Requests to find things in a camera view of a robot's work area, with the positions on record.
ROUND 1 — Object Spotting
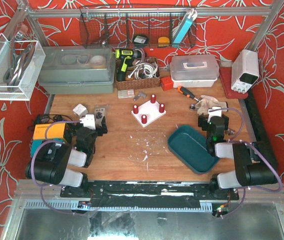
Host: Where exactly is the black wire basket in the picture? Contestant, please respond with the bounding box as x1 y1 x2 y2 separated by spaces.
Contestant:
79 3 196 49

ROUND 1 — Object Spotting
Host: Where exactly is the white handled storage box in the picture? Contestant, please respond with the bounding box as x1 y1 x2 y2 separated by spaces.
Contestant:
170 54 219 88

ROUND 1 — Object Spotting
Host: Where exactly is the black tape measure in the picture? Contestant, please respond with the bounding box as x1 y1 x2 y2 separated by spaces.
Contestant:
132 34 149 48

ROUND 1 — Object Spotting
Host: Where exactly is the beige work glove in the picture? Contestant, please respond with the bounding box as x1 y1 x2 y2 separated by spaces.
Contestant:
195 95 228 116

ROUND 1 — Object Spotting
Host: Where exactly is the blue white case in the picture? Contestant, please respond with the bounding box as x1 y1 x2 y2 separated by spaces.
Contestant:
172 8 198 48

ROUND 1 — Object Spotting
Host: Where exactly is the white peg board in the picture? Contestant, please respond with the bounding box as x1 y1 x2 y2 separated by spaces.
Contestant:
131 100 166 128

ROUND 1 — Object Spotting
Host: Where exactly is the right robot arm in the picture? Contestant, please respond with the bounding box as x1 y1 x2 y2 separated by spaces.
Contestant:
198 113 283 193

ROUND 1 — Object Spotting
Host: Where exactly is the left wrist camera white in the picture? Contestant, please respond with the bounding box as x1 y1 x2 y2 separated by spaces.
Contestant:
80 114 96 130

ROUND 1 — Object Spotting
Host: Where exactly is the red small box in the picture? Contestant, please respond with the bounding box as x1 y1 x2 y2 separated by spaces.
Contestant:
160 76 173 91

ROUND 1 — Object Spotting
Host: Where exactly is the orange teal device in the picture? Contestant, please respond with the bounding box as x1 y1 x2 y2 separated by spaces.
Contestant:
31 123 72 157

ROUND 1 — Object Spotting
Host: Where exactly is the clear acrylic bin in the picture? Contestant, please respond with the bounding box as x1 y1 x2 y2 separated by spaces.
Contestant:
0 34 46 101

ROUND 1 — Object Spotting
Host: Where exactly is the yellow tape measure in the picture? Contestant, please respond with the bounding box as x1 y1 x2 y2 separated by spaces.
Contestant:
158 36 170 48

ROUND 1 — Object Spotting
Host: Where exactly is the red spring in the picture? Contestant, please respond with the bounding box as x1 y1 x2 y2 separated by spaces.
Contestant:
150 94 156 104
133 104 139 115
141 114 147 125
159 103 165 114

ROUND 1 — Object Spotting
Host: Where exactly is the teal plastic tray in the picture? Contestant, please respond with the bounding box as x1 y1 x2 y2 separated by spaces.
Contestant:
167 125 219 175

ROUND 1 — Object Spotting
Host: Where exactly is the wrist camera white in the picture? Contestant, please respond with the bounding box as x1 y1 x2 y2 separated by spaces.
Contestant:
80 114 96 130
207 106 227 122

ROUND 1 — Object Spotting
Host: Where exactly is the small metal hardware pile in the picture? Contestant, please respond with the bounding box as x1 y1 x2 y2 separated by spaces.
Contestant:
225 128 235 136

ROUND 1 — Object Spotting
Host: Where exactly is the white power supply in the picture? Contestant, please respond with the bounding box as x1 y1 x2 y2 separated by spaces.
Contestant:
231 49 259 94

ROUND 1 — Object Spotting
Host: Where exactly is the white power adapter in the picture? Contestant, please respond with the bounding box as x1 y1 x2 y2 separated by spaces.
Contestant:
73 104 89 118

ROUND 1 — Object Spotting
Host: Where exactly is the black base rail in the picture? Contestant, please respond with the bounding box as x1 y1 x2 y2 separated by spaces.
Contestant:
60 180 239 209

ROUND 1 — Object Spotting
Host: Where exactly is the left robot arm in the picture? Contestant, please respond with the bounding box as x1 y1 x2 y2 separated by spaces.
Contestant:
26 114 108 189

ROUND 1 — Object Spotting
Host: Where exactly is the grey plastic toolbox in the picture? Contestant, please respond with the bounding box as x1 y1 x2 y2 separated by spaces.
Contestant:
38 46 116 95

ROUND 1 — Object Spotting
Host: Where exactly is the small card packet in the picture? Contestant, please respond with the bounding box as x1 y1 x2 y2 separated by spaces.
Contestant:
118 89 135 99

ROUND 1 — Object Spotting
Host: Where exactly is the grey timer controller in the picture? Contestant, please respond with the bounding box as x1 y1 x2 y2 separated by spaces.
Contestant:
94 107 106 125

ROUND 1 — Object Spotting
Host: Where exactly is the grey metal bracket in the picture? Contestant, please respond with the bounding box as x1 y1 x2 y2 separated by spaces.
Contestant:
133 91 147 101

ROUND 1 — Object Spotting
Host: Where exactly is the orange handled screwdriver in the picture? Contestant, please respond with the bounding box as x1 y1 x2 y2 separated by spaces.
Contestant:
177 86 201 102

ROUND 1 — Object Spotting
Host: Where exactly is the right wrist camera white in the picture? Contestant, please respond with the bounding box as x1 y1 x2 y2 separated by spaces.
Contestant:
207 106 227 122

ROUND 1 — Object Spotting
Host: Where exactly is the wicker basket with cables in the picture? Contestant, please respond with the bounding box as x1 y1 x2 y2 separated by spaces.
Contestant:
116 57 161 91

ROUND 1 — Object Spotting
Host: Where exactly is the green cordless drill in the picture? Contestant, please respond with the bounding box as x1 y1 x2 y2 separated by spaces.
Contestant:
115 48 144 82

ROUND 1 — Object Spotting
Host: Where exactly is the red book under supply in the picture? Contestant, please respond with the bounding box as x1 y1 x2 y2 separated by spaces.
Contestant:
218 66 249 100

